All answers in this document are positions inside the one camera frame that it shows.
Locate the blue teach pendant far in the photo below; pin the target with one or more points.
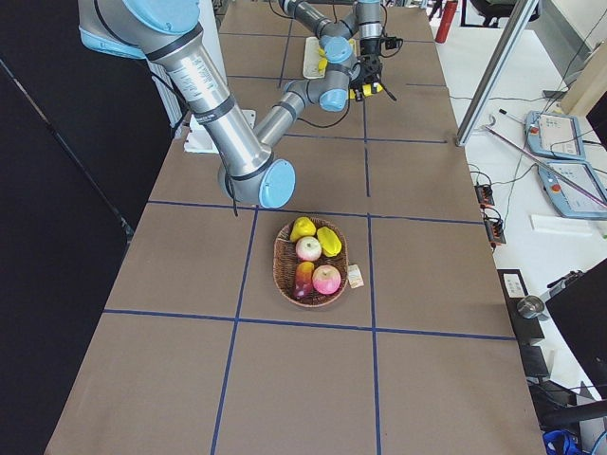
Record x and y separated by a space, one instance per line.
554 136

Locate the brown wicker basket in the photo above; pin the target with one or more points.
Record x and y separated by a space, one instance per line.
285 262

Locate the yellow starfruit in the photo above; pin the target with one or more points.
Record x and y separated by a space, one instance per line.
330 241

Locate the white flat block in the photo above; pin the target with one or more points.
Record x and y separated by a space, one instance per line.
559 225

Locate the paper price tag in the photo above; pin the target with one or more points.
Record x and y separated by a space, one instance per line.
354 276

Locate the aluminium frame post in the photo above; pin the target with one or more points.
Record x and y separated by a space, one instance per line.
510 36

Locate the blue teach pendant near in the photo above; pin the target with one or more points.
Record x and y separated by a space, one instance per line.
574 189

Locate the blue teach pendant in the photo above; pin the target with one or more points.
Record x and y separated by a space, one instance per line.
554 136
574 189

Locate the red fire extinguisher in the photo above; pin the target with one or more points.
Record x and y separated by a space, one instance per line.
448 11

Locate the white bear tray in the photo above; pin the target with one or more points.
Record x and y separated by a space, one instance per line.
310 59

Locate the grabber reach tool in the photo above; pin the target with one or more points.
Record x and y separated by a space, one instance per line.
536 161

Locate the pale green apple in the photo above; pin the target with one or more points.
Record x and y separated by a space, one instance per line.
308 249

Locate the steel measuring cup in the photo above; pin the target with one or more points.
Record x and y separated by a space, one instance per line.
532 307

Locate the black monitor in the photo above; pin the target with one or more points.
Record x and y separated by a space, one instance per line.
579 312

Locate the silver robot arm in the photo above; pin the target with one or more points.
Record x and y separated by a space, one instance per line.
168 33
332 21

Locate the pink red apple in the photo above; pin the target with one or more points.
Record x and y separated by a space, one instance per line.
326 279

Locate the yellow lemon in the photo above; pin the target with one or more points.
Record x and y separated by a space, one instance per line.
302 227

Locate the red yellow mango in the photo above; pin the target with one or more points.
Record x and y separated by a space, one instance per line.
303 282

